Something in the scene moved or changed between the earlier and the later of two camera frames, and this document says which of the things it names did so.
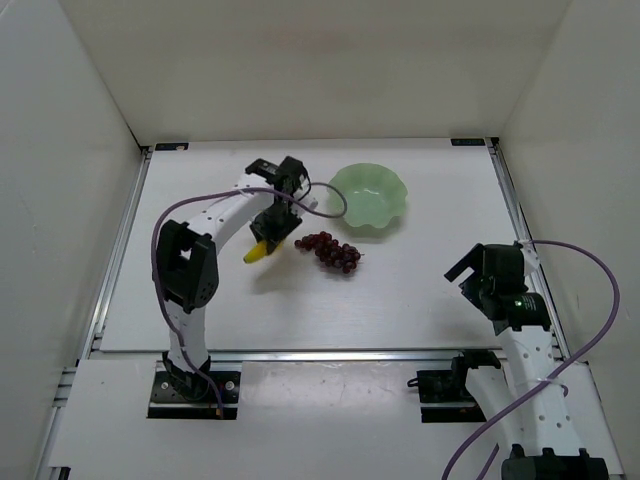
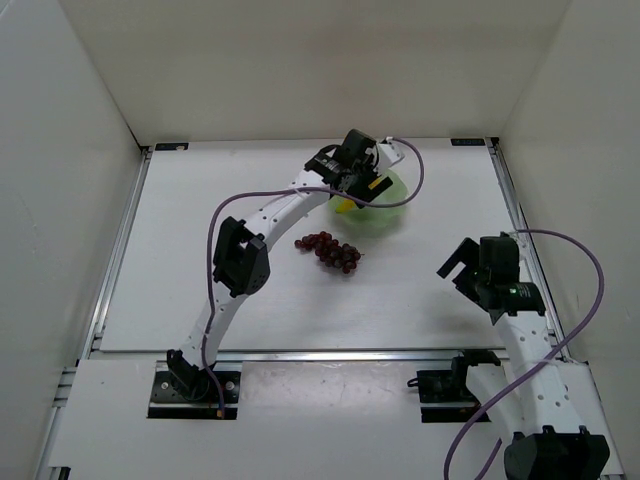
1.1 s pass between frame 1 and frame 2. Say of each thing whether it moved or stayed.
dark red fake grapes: stayed
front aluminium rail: stayed
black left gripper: moved
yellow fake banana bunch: moved
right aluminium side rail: stayed
